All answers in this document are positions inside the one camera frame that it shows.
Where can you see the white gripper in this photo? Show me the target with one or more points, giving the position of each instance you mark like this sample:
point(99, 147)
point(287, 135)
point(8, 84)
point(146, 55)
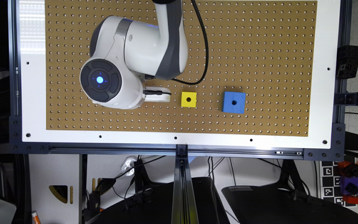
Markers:
point(157, 94)

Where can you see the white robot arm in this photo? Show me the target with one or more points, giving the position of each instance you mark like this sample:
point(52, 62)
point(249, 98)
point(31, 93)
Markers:
point(124, 53)

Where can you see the blue square block with hole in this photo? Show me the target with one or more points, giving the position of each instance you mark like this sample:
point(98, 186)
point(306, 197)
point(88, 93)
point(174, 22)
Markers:
point(234, 102)

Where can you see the yellow cube with hole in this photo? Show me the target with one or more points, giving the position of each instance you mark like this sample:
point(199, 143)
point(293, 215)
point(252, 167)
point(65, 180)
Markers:
point(188, 99)

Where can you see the brown pegboard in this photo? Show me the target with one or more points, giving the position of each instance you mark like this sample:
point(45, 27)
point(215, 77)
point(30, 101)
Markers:
point(261, 48)

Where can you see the black chair left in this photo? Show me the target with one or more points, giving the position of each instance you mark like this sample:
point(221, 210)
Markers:
point(156, 206)

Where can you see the black chair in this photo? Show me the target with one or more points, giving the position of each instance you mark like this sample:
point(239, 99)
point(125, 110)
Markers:
point(261, 205)
point(156, 206)

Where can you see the white cabinet panel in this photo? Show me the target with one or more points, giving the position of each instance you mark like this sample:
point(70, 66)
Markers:
point(55, 187)

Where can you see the orange tube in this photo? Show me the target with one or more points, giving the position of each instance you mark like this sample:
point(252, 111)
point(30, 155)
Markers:
point(36, 218)

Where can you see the black chair right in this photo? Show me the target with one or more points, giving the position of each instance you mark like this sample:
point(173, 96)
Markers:
point(261, 205)

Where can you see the checkered marker board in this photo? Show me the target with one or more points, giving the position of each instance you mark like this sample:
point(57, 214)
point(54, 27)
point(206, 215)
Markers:
point(330, 183)

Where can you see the pile of coloured blocks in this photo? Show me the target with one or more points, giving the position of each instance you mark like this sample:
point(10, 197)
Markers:
point(349, 181)

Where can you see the blue aluminium table frame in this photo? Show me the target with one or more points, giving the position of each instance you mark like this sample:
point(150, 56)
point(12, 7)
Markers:
point(28, 133)

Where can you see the black cube cluster on frame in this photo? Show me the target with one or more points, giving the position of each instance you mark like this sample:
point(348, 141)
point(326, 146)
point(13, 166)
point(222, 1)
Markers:
point(347, 62)

